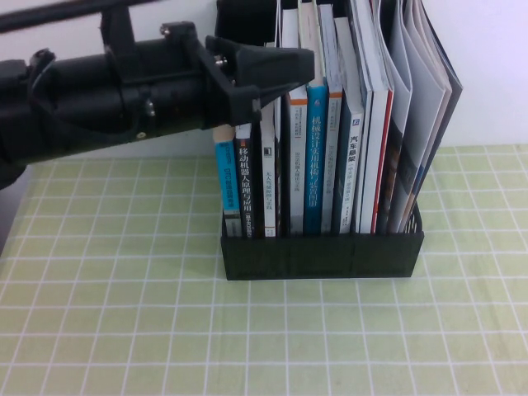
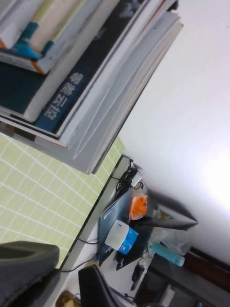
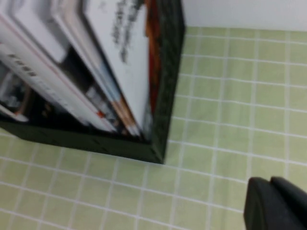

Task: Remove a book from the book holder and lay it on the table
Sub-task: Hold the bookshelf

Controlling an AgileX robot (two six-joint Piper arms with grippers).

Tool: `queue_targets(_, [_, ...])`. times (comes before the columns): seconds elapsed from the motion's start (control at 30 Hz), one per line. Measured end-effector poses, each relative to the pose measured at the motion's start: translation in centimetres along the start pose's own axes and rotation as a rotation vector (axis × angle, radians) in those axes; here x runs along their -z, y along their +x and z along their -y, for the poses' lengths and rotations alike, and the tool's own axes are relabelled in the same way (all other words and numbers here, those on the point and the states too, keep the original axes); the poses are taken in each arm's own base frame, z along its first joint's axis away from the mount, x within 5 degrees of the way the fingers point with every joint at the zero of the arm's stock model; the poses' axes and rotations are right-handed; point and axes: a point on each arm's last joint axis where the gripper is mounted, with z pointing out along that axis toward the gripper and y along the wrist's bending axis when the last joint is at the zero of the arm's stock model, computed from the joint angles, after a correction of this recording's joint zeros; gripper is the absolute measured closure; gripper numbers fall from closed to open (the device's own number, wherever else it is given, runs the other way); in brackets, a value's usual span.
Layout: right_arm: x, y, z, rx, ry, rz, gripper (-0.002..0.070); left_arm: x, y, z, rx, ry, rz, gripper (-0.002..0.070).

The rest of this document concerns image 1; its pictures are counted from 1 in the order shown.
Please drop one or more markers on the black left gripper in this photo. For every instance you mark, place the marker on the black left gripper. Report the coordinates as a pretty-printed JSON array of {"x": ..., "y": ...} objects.
[{"x": 165, "y": 90}]

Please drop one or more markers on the red book with black spine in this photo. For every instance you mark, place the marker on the red book with black spine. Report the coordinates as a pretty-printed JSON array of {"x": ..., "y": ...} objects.
[{"x": 245, "y": 185}]

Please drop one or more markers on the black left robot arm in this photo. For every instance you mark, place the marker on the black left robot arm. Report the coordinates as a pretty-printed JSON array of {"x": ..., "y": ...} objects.
[{"x": 62, "y": 107}]

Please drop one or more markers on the white spine orange band book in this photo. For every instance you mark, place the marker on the white spine orange band book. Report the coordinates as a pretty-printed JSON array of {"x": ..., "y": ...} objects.
[{"x": 298, "y": 165}]

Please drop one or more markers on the cyan spine book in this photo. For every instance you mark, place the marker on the cyan spine book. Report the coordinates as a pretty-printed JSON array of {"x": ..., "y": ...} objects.
[{"x": 226, "y": 177}]

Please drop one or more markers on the blue spine mechanical design book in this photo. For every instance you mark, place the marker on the blue spine mechanical design book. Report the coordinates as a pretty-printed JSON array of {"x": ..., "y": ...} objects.
[{"x": 315, "y": 165}]

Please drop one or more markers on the white spine paperback book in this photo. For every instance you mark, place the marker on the white spine paperback book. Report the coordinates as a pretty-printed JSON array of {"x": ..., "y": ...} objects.
[{"x": 269, "y": 185}]

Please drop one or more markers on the grey spine orange band book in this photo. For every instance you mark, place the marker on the grey spine orange band book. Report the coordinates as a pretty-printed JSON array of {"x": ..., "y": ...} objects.
[{"x": 330, "y": 165}]

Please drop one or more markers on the dark teal spine book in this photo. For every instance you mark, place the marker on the dark teal spine book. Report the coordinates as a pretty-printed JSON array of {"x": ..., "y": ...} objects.
[{"x": 350, "y": 173}]

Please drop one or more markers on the thin white spine book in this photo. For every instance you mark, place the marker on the thin white spine book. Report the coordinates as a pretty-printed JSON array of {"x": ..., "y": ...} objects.
[{"x": 368, "y": 165}]

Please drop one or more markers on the white book with red edge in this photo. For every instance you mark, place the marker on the white book with red edge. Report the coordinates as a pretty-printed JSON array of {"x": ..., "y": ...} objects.
[{"x": 381, "y": 165}]

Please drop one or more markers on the black plastic book holder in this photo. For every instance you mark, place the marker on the black plastic book holder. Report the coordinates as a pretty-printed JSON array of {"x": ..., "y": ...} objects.
[{"x": 321, "y": 257}]

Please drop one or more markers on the magazine with dark photo spine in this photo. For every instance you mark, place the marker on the magazine with dark photo spine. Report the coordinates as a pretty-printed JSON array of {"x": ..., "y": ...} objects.
[{"x": 400, "y": 103}]

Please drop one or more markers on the large curved white magazine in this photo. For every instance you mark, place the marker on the large curved white magazine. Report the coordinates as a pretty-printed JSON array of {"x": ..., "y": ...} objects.
[{"x": 429, "y": 103}]

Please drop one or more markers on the green checked tablecloth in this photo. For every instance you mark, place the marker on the green checked tablecloth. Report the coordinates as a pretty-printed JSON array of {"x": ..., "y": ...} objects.
[{"x": 123, "y": 309}]

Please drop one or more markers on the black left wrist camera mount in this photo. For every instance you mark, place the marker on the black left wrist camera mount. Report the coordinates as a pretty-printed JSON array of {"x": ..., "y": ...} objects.
[{"x": 119, "y": 29}]

